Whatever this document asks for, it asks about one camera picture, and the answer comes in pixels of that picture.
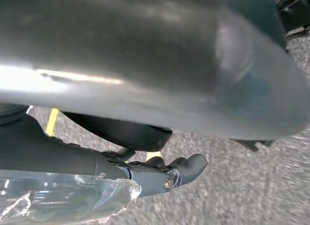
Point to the black robot foot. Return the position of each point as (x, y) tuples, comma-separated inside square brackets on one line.
[(125, 137)]

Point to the yellow floor tape marking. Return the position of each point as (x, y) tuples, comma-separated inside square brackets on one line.
[(52, 121)]

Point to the black robot leg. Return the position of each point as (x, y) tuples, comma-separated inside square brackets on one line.
[(295, 12)]

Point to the clear plastic cover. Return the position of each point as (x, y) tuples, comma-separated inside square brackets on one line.
[(60, 201)]

